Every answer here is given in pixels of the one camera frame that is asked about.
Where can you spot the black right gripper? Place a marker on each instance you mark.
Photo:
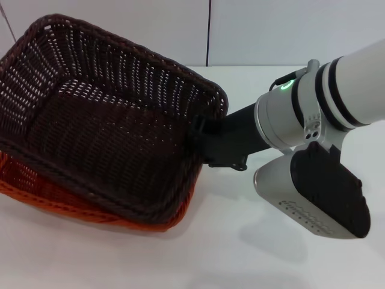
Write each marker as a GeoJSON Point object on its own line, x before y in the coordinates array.
{"type": "Point", "coordinates": [234, 135]}

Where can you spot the dark brown woven plastic basket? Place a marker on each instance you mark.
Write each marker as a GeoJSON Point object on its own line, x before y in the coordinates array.
{"type": "Point", "coordinates": [105, 135]}

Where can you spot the orange woven plastic basket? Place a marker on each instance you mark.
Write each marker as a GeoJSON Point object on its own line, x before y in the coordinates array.
{"type": "Point", "coordinates": [30, 183]}

